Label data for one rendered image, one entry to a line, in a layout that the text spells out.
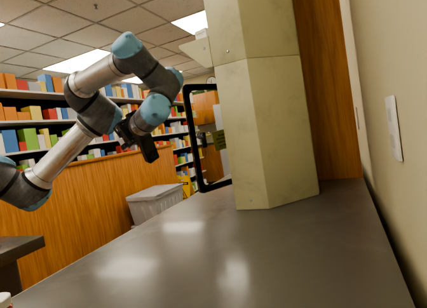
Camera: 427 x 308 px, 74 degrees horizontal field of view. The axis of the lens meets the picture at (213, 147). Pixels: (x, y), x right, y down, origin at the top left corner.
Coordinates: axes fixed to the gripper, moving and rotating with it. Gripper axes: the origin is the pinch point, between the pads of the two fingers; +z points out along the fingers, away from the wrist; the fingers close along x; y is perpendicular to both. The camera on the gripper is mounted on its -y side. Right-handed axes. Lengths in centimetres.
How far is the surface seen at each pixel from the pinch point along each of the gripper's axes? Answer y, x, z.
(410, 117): -24, -3, -84
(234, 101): -7.9, -23.5, -35.4
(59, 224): -11, 15, 186
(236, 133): -16.6, -19.4, -32.4
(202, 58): 9.2, -25.8, -31.8
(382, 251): -46, 0, -70
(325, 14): 0, -77, -48
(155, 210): -56, -62, 190
